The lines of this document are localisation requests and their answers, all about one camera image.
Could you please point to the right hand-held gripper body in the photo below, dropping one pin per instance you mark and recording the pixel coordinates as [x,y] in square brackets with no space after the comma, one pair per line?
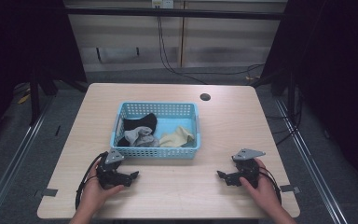
[247,169]

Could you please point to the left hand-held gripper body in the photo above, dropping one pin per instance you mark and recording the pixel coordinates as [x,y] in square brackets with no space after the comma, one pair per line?
[112,174]

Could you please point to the grey sock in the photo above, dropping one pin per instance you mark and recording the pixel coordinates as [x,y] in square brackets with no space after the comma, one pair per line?
[141,137]

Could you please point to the black sock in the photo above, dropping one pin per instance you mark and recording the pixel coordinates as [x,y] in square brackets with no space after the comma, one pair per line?
[140,123]

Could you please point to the beige sock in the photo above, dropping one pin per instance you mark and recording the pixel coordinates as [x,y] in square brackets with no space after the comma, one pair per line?
[177,139]

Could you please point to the light blue plastic basket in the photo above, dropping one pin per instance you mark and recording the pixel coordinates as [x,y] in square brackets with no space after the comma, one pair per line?
[180,118]

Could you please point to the person's left hand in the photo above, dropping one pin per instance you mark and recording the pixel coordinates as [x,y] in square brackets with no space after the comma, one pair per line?
[94,193]

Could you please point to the person's right hand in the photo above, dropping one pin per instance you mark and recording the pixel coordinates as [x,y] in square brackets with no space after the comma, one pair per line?
[261,193]

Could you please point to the grey tape strip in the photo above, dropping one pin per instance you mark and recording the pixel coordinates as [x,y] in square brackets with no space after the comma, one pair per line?
[289,188]
[49,192]

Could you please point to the dark round table grommet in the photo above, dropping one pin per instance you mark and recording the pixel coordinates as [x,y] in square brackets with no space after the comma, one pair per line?
[205,96]

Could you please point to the black metal stand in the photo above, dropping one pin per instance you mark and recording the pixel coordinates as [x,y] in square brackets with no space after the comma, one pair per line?
[291,99]
[34,99]

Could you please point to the yellow floor object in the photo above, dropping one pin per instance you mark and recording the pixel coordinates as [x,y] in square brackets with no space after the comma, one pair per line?
[24,99]

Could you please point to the black curtain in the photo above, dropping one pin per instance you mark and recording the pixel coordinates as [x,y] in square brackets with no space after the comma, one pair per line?
[18,56]
[338,77]

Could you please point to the black horizontal bar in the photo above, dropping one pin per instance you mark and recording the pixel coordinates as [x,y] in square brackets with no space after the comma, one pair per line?
[174,13]

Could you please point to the metal floor rail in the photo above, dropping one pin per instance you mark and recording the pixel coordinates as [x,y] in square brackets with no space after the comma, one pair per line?
[310,161]
[15,155]

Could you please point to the white wall outlet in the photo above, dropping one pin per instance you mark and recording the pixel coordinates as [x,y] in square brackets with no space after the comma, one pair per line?
[162,3]

